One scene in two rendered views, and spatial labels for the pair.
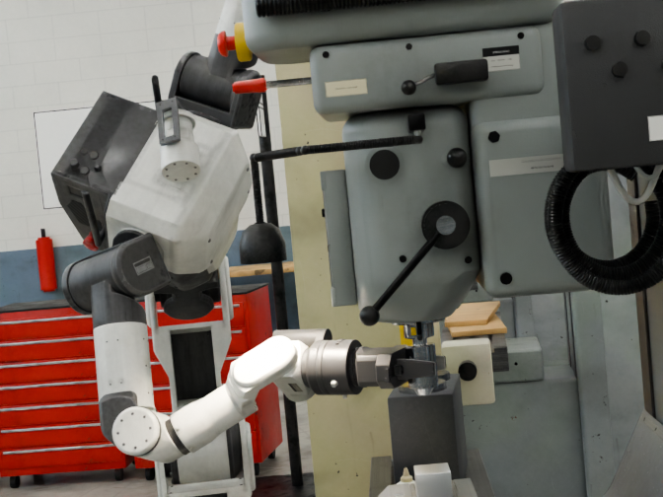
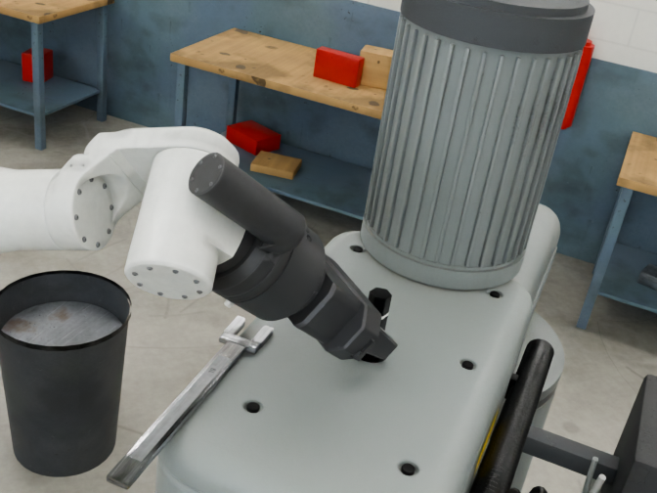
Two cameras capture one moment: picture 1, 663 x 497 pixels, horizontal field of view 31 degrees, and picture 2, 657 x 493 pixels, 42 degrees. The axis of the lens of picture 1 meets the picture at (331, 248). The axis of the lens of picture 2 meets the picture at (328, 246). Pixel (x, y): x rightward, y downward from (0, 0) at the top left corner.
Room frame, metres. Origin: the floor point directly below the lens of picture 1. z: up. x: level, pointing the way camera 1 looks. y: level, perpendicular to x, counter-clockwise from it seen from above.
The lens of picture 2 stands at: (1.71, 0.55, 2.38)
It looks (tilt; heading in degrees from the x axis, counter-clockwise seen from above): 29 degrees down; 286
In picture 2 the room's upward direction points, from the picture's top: 9 degrees clockwise
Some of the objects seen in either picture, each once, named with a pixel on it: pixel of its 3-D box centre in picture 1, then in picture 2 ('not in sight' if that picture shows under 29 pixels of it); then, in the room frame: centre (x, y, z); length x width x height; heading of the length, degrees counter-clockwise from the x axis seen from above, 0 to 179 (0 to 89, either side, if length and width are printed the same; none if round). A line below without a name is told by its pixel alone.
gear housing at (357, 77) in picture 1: (423, 76); not in sight; (1.84, -0.17, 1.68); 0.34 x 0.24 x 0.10; 87
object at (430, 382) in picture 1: (421, 368); not in sight; (1.85, -0.12, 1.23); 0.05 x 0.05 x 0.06
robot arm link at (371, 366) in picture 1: (367, 368); not in sight; (1.88, -0.04, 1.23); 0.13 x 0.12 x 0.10; 157
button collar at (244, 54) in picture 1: (243, 41); not in sight; (1.86, 0.11, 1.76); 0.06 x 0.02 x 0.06; 177
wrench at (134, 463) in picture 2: not in sight; (195, 392); (1.96, 0.02, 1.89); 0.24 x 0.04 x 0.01; 89
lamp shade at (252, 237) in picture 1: (261, 242); not in sight; (1.84, 0.11, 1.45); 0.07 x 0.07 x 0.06
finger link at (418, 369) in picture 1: (414, 369); not in sight; (1.82, -0.11, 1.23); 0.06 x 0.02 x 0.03; 67
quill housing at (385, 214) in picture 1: (411, 215); not in sight; (1.84, -0.13, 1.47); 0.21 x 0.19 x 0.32; 177
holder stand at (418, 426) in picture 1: (428, 429); not in sight; (2.26, -0.15, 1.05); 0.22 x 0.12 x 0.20; 170
